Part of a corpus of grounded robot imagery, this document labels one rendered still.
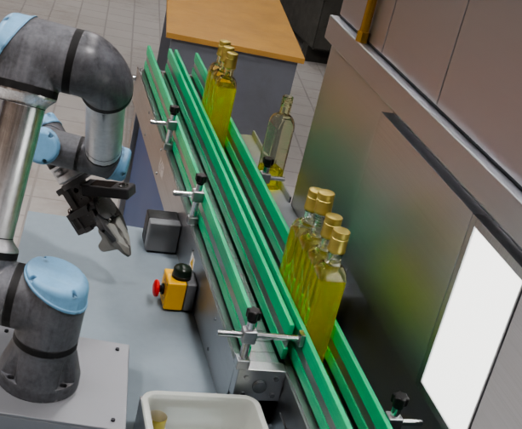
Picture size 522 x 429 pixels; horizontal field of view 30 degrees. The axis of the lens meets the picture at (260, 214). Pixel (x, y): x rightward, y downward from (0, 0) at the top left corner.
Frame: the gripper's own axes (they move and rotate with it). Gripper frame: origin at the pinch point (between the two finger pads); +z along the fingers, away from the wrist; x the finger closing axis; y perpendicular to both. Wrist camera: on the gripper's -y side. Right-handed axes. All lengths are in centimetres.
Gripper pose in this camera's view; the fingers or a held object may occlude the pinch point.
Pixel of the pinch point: (129, 249)
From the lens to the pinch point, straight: 222.1
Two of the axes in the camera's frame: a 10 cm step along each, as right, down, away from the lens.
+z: 5.1, 8.5, 1.6
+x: -2.9, 3.4, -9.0
